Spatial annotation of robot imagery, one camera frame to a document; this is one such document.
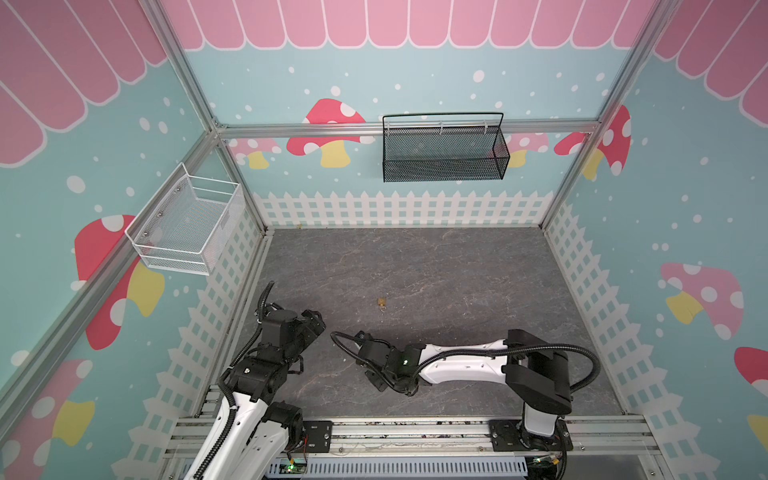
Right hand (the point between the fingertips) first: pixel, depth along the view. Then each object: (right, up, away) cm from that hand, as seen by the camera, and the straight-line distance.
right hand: (373, 367), depth 83 cm
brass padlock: (+2, +16, +17) cm, 23 cm away
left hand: (-16, +12, -4) cm, 20 cm away
